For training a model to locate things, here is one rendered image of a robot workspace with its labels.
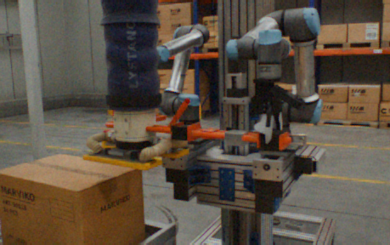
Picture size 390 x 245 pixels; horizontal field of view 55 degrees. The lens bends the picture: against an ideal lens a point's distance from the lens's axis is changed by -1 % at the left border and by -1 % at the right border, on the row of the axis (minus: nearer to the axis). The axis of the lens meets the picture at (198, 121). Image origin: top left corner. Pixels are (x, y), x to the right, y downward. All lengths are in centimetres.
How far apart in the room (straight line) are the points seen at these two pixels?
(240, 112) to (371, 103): 652
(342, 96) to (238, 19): 648
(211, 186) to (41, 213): 85
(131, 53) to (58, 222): 80
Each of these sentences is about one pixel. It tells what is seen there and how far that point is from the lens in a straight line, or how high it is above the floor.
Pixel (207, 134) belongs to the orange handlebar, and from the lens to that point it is 136.
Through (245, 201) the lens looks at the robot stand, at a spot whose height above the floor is 74.
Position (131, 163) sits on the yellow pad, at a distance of 146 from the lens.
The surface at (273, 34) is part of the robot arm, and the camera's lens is 124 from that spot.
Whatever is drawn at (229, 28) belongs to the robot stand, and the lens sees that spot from 212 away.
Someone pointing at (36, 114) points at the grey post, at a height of 88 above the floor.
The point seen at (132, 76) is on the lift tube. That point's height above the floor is 140.
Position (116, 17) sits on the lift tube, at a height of 162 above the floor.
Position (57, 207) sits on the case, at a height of 85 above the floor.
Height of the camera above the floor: 145
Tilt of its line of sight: 9 degrees down
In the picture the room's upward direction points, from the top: 1 degrees counter-clockwise
